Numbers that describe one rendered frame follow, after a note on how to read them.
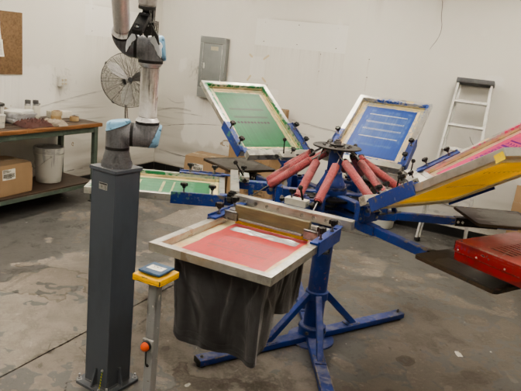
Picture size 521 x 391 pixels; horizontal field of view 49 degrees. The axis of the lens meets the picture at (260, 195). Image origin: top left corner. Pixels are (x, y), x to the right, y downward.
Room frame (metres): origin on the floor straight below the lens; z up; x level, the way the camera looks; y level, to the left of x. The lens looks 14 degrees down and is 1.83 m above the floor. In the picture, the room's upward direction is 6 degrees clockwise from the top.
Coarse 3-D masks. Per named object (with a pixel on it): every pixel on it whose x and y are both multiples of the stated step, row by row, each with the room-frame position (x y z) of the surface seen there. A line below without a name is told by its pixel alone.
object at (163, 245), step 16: (208, 224) 2.66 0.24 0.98; (160, 240) 2.33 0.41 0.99; (176, 240) 2.42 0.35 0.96; (176, 256) 2.24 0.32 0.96; (192, 256) 2.20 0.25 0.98; (208, 256) 2.20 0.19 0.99; (304, 256) 2.34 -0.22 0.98; (224, 272) 2.13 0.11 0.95; (240, 272) 2.10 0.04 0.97; (256, 272) 2.08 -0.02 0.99; (272, 272) 2.10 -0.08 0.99; (288, 272) 2.20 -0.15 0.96
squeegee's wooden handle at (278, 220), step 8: (240, 208) 2.77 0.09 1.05; (248, 208) 2.76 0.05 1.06; (256, 208) 2.76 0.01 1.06; (240, 216) 2.77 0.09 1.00; (248, 216) 2.75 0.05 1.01; (256, 216) 2.73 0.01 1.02; (264, 216) 2.71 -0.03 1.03; (272, 216) 2.70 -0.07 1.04; (280, 216) 2.68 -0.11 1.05; (288, 216) 2.67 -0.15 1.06; (272, 224) 2.69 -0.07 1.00; (280, 224) 2.68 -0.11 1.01; (288, 224) 2.66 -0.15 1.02; (296, 224) 2.64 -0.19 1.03; (304, 224) 2.62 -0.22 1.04; (296, 232) 2.64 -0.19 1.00
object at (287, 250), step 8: (256, 240) 2.57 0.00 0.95; (264, 240) 2.58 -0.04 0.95; (296, 240) 2.63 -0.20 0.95; (304, 240) 2.64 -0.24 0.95; (280, 248) 2.49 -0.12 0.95; (288, 248) 2.51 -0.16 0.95; (296, 248) 2.52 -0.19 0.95; (232, 256) 2.33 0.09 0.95; (240, 256) 2.34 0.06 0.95; (272, 256) 2.38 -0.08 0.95; (280, 256) 2.39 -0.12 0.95; (240, 264) 2.24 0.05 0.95; (248, 264) 2.25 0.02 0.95; (256, 264) 2.26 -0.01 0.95; (264, 264) 2.27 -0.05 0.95; (272, 264) 2.28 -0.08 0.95
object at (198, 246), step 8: (240, 224) 2.80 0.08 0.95; (216, 232) 2.63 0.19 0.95; (224, 232) 2.64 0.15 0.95; (232, 232) 2.65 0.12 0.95; (240, 232) 2.67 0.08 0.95; (264, 232) 2.71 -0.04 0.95; (200, 240) 2.48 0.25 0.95; (208, 240) 2.49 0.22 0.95; (192, 248) 2.37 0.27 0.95; (200, 248) 2.38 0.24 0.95; (208, 248) 2.39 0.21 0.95; (216, 256) 2.31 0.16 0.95; (224, 256) 2.32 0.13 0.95
